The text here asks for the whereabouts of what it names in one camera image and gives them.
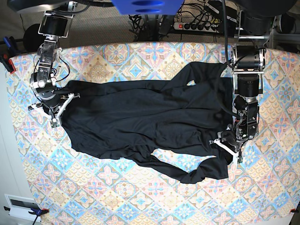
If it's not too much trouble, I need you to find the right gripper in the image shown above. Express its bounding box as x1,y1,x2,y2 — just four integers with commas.
35,87,70,113

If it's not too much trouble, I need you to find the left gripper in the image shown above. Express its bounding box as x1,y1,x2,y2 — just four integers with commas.
217,130,246,151

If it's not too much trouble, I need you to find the black t-shirt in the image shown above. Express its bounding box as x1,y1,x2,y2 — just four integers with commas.
61,61,233,184

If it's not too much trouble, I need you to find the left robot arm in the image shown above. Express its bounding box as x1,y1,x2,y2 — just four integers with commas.
219,6,274,154

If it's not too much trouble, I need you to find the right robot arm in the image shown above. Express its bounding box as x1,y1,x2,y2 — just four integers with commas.
30,1,77,115

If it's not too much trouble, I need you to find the orange black clamp left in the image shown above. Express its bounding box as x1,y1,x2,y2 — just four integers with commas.
0,54,16,74

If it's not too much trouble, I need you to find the black round speaker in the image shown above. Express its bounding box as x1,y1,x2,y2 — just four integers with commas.
23,23,45,52

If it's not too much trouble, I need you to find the blue clamp upper left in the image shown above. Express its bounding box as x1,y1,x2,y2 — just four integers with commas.
0,36,15,49

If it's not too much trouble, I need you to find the patterned tablecloth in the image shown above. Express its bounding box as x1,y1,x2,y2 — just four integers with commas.
4,50,300,225

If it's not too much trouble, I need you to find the orange clamp lower right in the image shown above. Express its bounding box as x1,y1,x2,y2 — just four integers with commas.
290,209,300,213

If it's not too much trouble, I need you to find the white power strip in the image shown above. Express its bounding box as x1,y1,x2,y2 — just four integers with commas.
173,22,219,33

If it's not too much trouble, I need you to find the white floor vent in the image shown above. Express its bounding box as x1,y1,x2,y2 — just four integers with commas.
4,194,39,222

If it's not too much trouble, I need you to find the blue orange clamp lower left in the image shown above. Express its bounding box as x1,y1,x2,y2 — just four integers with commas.
3,206,49,217

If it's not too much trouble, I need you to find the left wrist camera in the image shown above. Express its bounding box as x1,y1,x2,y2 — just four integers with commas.
233,155,243,164

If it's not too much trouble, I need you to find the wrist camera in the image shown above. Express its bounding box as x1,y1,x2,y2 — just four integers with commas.
50,118,61,128
233,155,243,164

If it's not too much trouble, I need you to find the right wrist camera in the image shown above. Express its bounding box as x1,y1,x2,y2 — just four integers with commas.
50,118,61,128

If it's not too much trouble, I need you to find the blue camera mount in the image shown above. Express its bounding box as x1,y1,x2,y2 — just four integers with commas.
112,0,184,15

